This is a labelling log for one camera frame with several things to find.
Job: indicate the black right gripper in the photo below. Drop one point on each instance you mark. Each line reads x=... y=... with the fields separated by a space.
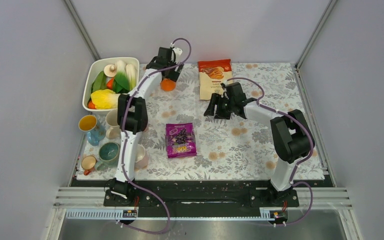
x=217 y=99

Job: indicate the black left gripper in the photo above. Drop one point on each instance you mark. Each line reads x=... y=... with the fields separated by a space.
x=173 y=75

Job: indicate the orange mug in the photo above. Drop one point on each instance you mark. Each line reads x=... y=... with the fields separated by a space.
x=167 y=85

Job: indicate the purple candy bag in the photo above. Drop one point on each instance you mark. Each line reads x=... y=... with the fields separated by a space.
x=180 y=140

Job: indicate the blue butterfly mug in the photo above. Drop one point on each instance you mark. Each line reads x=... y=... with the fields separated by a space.
x=92 y=127

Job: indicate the pink plastic cup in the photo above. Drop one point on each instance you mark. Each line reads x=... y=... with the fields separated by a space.
x=142 y=158

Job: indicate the green ceramic mug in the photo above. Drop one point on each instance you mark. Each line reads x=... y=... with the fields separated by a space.
x=108 y=155

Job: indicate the small orange cup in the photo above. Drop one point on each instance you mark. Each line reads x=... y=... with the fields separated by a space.
x=88 y=164

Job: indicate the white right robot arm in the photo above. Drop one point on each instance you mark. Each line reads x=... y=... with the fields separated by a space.
x=292 y=139

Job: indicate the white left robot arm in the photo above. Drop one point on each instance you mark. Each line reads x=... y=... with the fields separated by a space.
x=132 y=117

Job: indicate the cream ceramic mug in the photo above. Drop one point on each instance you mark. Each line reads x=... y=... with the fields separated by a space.
x=111 y=120

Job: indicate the orange chips bag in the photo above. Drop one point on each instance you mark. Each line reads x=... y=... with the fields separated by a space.
x=211 y=75

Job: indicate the toy mushroom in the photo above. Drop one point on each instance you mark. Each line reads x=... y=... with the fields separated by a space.
x=110 y=70

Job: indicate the orange toy carrot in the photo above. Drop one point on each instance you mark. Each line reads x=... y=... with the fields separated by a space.
x=110 y=84

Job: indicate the green toy leaf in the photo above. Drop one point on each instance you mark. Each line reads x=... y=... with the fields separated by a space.
x=99 y=82

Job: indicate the white plastic tub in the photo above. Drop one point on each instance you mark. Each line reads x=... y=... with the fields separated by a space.
x=94 y=70

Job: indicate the yellow toy vegetable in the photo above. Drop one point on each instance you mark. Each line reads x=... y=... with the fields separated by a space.
x=105 y=99

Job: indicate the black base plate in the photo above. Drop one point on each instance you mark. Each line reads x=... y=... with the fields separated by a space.
x=198 y=199

